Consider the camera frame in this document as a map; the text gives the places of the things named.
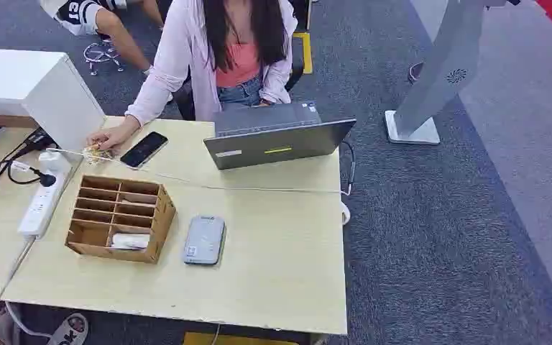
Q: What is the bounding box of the grey laptop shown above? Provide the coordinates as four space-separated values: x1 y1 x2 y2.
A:
203 101 357 171

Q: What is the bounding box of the black smartphone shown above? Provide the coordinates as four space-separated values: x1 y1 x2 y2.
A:
119 131 170 170

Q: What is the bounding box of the person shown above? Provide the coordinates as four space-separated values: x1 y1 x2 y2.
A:
38 0 165 76
86 0 299 152

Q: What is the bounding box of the white card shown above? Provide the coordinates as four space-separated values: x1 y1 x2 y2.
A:
110 232 151 251

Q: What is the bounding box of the person's hand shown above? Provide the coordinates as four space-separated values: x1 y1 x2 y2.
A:
86 128 124 152

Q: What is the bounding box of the crumpled snack wrapper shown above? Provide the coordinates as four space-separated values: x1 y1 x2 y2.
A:
82 144 116 166

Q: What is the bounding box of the grey kiosk stand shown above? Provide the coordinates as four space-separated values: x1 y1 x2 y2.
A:
384 0 520 146

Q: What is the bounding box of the wooden card box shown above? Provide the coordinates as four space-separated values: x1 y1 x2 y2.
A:
64 175 178 265

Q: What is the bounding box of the chair wheel base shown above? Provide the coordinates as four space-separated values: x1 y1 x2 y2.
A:
83 39 126 77

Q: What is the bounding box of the white power adapter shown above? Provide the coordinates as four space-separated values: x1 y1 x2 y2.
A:
38 150 72 174

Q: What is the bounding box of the white power strip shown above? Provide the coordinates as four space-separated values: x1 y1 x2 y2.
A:
17 169 69 240

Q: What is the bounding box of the black power adapter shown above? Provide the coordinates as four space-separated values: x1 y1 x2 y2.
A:
0 127 58 193

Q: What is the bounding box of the white cabinet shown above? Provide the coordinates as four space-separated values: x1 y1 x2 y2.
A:
0 47 107 155

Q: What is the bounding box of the person's slippered foot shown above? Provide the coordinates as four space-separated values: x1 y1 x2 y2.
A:
0 312 89 345

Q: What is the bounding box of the white charging cable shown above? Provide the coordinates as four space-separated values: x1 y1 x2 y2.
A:
45 147 353 227

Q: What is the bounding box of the black laptop cable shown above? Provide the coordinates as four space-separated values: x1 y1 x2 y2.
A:
340 140 357 197

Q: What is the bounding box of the black plug with cable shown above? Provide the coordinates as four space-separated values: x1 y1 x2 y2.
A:
6 162 58 188

